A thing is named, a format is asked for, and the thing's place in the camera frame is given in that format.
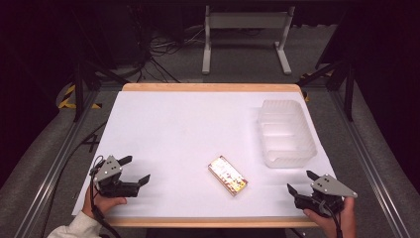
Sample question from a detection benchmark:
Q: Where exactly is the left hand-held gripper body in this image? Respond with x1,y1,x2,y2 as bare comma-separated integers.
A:
93,155,140,198

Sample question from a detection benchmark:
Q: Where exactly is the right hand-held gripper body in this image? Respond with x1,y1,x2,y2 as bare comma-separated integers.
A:
295,174,359,218

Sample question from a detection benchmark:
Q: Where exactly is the clear ribbed plastic container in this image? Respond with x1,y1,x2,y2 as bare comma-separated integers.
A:
258,98,318,170

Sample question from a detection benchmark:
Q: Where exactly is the gold red printed snack box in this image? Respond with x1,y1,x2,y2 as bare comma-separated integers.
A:
207,155,250,197

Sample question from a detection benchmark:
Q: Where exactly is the person's left hand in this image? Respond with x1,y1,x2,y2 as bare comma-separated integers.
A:
81,186,129,220

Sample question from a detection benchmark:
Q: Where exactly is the person's right hand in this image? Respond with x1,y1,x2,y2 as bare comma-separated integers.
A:
303,196,358,238

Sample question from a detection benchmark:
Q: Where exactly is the black tape cross mark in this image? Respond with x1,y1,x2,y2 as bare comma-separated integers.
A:
81,133,101,154

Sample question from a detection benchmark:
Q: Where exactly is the white table cover sheet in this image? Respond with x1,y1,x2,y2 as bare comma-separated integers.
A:
71,90,338,219

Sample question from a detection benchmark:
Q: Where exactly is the yellow black hazard tape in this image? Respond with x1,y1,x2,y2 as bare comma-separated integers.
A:
57,84,102,110

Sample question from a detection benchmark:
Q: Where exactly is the black tripod stand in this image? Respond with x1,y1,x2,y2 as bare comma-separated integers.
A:
296,59,357,123
70,58,131,123

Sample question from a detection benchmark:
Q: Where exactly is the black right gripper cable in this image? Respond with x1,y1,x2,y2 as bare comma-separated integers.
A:
318,199,344,238

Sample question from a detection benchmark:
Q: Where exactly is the thin black floor cable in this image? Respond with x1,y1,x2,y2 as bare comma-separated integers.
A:
39,120,109,238

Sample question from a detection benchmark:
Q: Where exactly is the aluminium floor rail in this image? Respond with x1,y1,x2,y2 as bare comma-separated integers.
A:
13,88,101,238
329,88,412,238

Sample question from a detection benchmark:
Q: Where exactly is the bundle of floor cables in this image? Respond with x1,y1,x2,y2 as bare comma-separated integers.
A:
130,24,207,84

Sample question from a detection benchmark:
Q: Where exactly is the white metal stand frame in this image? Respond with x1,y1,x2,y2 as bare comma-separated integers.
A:
201,4,296,75

